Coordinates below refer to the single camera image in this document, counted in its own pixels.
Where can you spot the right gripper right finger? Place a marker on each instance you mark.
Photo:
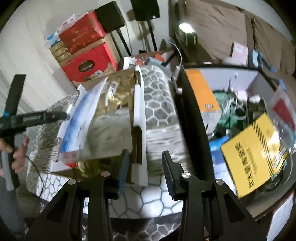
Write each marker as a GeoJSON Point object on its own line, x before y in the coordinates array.
{"type": "Point", "coordinates": [174, 176]}

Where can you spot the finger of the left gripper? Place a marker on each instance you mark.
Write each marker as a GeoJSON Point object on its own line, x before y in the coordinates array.
{"type": "Point", "coordinates": [14, 95]}

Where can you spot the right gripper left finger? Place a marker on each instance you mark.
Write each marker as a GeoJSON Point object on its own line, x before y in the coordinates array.
{"type": "Point", "coordinates": [115, 182]}

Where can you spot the white cardboard tray box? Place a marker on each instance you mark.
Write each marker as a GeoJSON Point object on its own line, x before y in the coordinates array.
{"type": "Point", "coordinates": [137, 172]}

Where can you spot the white blue paper bag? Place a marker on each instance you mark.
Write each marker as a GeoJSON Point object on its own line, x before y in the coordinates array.
{"type": "Point", "coordinates": [73, 131]}

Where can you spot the large gold foil bag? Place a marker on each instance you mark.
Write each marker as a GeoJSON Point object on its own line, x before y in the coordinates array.
{"type": "Point", "coordinates": [118, 92]}

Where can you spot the person left hand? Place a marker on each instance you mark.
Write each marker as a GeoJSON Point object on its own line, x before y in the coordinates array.
{"type": "Point", "coordinates": [19, 155]}

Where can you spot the stacked gold small boxes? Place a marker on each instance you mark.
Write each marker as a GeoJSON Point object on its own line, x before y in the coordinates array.
{"type": "Point", "coordinates": [60, 51]}

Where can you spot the blue tissue pack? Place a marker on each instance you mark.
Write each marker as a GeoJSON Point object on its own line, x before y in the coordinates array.
{"type": "Point", "coordinates": [52, 39]}

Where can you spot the orange white box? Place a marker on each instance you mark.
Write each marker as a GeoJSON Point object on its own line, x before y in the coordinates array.
{"type": "Point", "coordinates": [205, 98]}

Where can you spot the yellow black booklet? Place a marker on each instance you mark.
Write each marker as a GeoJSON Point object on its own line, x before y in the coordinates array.
{"type": "Point", "coordinates": [254, 155]}

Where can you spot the red collection gift bag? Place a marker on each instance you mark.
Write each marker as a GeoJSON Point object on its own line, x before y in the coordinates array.
{"type": "Point", "coordinates": [90, 62]}

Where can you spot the black storage bin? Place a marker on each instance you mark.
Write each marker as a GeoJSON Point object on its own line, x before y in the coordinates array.
{"type": "Point", "coordinates": [253, 81]}

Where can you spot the cluttered cardboard box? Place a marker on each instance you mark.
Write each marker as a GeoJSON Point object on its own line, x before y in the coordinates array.
{"type": "Point", "coordinates": [165, 60]}

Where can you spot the red floral gift box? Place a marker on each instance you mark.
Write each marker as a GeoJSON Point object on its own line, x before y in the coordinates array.
{"type": "Point", "coordinates": [82, 33]}

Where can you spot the left black speaker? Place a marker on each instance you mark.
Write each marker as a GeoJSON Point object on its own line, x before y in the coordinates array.
{"type": "Point", "coordinates": [110, 17]}

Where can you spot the black speaker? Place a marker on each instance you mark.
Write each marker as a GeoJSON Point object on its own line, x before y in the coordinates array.
{"type": "Point", "coordinates": [145, 10]}
{"type": "Point", "coordinates": [110, 17]}

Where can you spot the bright lamp device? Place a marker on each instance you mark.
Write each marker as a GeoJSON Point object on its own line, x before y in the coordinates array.
{"type": "Point", "coordinates": [187, 36]}

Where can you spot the right black speaker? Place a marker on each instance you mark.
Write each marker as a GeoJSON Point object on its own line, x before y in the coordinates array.
{"type": "Point", "coordinates": [145, 10]}

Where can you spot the pink box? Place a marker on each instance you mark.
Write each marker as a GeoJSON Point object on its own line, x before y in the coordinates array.
{"type": "Point", "coordinates": [239, 54]}

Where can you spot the brown pillow left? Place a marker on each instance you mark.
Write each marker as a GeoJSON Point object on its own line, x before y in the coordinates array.
{"type": "Point", "coordinates": [218, 26]}

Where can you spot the brown pillow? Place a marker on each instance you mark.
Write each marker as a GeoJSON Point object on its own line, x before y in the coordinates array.
{"type": "Point", "coordinates": [277, 50]}
{"type": "Point", "coordinates": [218, 26]}

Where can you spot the brown pillow right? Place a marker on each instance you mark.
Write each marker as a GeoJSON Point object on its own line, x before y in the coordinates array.
{"type": "Point", "coordinates": [277, 50]}

